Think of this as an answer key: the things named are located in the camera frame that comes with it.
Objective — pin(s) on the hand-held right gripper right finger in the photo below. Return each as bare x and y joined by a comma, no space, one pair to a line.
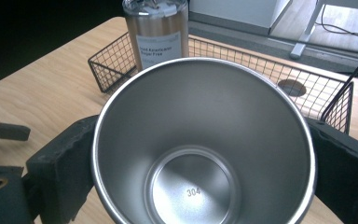
345,177

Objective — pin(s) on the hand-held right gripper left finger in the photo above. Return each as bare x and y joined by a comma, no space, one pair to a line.
62,168

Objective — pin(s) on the stainless steel mug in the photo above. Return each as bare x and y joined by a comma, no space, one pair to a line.
199,130

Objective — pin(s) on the metal can with white label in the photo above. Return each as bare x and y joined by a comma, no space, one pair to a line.
158,34

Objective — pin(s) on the round dark table grommet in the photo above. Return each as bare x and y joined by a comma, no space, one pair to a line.
292,87

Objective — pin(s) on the white cabinet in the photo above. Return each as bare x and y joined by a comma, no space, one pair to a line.
233,12

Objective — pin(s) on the white metal desk frame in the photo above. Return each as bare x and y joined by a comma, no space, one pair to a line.
310,28

